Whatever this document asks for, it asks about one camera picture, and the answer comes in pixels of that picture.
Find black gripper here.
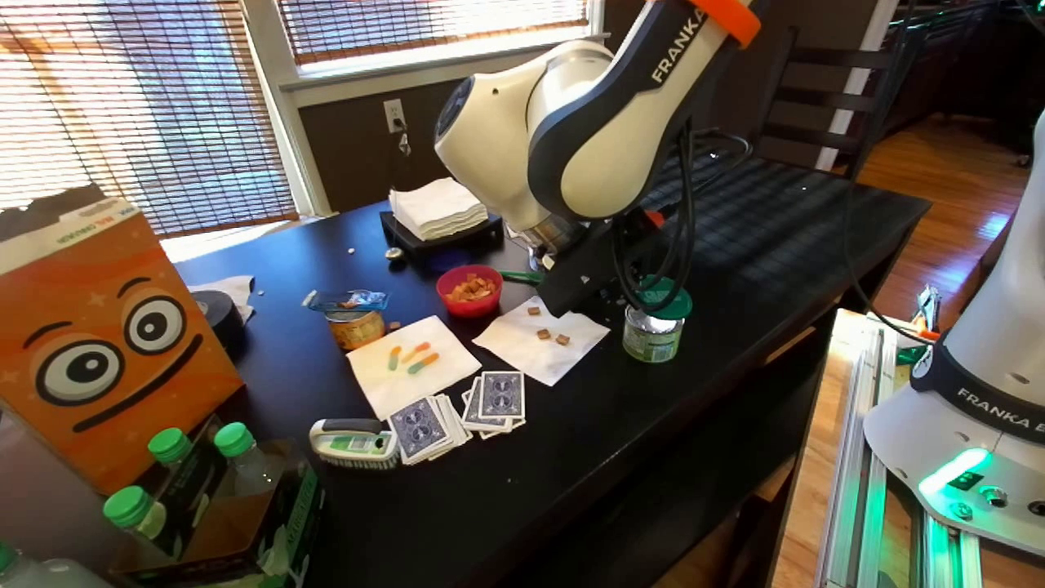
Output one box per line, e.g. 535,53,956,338
535,211,658,323

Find green plastic jar lid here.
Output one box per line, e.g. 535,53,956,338
634,275,695,325

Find glass jar with green label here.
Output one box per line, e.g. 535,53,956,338
620,305,690,365

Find small clear candy jar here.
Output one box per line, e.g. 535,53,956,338
302,283,392,353

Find white napkin with cereal pieces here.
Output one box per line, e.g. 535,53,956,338
469,293,613,392

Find red bowl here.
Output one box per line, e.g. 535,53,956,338
433,261,507,323

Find black tray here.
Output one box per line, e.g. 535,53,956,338
374,205,510,264

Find pile of blue playing cards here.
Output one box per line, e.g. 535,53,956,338
458,365,533,442
385,392,473,469

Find stack of white napkins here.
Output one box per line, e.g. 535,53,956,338
385,174,494,244

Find white napkin with gummy candy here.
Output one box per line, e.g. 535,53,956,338
344,315,483,424

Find window blind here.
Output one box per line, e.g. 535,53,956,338
0,0,299,243
271,0,597,66

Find black chair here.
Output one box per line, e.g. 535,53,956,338
748,0,912,178

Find crumpled white paper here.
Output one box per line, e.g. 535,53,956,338
187,271,261,325

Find black tape roll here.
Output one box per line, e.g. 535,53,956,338
194,287,250,361

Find green capped plastic bottle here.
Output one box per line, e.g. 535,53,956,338
145,424,221,548
100,483,189,581
208,417,294,528

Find orange cereal box with face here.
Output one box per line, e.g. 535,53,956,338
0,184,249,500

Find white wall outlet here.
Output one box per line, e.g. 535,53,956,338
379,93,411,136

